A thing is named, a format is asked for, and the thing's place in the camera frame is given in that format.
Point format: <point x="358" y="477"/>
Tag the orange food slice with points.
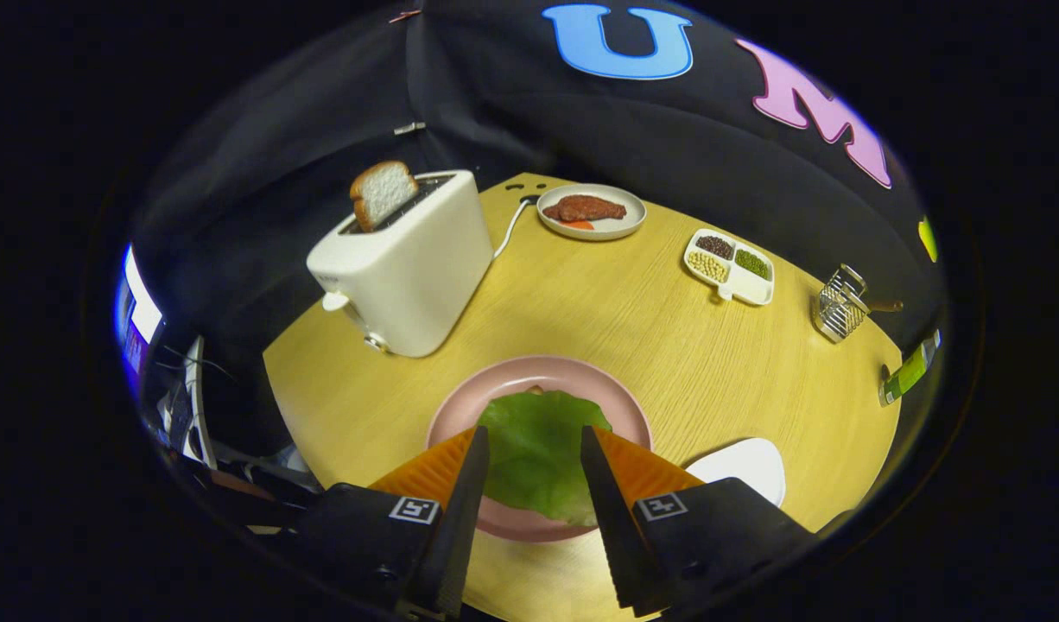
<point x="577" y="225"/>

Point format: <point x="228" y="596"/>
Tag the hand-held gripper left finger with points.
<point x="456" y="527"/>

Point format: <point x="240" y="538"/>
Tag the black backdrop cloth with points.
<point x="495" y="104"/>

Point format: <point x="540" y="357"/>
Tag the copper clip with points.
<point x="404" y="15"/>

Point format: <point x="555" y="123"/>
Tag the green beans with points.
<point x="752" y="263"/>

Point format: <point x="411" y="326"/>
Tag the green label bottle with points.
<point x="909" y="371"/>

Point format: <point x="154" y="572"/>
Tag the brown meat slice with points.
<point x="584" y="207"/>

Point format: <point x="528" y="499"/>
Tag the green lettuce leaf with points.
<point x="538" y="458"/>

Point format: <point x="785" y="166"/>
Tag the dark brown beans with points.
<point x="715" y="246"/>

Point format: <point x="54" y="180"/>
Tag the silver clip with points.
<point x="409" y="128"/>

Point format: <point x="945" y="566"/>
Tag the beige oval plate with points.
<point x="629" y="212"/>

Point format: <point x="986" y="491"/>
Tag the white square plate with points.
<point x="745" y="462"/>

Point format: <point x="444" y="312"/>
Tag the white divided dish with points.
<point x="750" y="289"/>

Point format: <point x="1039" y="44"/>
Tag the pink round plate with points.
<point x="529" y="371"/>

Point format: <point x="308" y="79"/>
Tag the lit screen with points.
<point x="139" y="311"/>

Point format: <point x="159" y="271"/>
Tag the yellow beans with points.
<point x="707" y="265"/>

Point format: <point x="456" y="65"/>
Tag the white toaster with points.
<point x="409" y="268"/>

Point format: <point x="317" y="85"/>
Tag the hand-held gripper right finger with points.
<point x="611" y="527"/>

